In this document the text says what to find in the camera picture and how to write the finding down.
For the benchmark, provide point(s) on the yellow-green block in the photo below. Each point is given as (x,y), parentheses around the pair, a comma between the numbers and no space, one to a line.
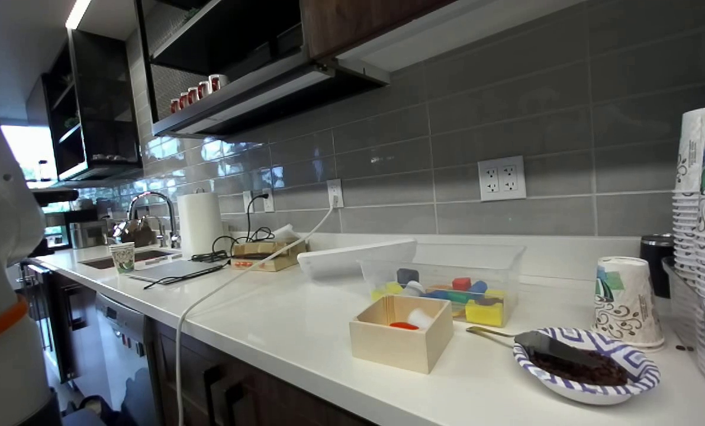
(390,289)

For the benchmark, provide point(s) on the clear plastic bin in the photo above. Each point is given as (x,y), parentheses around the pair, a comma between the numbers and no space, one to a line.
(509,278)

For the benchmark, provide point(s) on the black glass wall cabinet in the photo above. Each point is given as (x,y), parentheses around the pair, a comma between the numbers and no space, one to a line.
(100,112)

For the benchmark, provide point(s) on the paper towel roll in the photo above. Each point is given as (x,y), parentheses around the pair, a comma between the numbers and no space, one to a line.
(200,225)

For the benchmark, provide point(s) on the patterned paper bowl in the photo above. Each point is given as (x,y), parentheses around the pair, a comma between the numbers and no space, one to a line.
(589,393)

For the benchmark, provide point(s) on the dark grey block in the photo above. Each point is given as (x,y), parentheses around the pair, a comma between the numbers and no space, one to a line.
(407,276)

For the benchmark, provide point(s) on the white double wall socket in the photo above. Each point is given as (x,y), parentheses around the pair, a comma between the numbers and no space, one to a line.
(501,178)

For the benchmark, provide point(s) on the row of red cups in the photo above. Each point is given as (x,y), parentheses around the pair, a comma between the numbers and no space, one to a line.
(201,92)

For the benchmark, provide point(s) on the black open wall shelf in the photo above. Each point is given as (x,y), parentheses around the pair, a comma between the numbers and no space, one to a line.
(251,89)

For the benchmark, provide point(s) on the glass door under-counter fridge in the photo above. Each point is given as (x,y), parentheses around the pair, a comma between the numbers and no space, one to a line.
(62,319)

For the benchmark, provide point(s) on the yellow block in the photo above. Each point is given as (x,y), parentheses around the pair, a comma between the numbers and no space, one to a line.
(483,313)

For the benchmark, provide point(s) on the white cylinder block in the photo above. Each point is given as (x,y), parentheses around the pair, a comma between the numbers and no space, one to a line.
(420,319)

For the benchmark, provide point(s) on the dark wooden cabinet door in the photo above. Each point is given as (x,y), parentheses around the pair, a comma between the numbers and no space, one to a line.
(180,378)

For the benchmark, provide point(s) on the blue block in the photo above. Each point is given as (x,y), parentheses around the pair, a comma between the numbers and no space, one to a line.
(478,287)

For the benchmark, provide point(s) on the steel kettle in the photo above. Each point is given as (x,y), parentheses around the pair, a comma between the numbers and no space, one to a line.
(136,234)

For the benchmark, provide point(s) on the chrome tap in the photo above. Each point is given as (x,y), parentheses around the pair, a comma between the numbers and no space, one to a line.
(166,207)

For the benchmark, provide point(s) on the heap of coffee beans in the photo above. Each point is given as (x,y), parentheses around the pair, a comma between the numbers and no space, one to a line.
(589,370)

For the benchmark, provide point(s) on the window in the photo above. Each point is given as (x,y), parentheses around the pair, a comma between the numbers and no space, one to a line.
(29,151)

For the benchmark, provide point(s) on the flat wooden box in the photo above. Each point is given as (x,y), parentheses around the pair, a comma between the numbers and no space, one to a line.
(269,254)

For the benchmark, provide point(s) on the coffee machine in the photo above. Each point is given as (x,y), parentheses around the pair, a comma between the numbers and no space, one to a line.
(86,231)

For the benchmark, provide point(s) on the open wooden box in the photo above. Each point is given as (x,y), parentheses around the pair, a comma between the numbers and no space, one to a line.
(396,349)

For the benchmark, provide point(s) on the dishwasher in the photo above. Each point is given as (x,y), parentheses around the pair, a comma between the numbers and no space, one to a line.
(121,355)

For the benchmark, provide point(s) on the black tumbler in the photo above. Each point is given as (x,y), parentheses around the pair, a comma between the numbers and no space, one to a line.
(657,266)

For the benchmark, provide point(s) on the red disc block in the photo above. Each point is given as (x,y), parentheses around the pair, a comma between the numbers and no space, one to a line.
(403,326)

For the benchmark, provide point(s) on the sink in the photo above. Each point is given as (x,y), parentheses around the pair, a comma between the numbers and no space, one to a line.
(145,257)

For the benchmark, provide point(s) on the ceiling light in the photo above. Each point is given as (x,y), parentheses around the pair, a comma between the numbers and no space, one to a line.
(78,13)

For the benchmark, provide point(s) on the grey laptop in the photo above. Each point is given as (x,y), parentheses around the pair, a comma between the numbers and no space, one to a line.
(171,271)

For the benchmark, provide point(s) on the wooden wall cabinet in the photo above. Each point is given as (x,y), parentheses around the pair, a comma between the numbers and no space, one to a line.
(352,21)

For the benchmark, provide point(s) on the patterned paper cup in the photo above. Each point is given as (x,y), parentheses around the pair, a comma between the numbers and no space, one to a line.
(624,307)
(122,258)

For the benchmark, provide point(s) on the white plastic lid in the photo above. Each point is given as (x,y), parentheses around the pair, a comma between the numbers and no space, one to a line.
(352,257)

